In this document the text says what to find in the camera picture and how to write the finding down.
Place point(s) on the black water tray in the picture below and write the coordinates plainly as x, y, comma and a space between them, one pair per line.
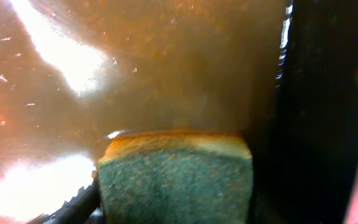
281, 75

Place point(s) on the green yellow sponge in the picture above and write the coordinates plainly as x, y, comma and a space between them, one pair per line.
176, 177

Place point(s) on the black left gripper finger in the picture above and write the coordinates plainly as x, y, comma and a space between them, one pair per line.
77, 210

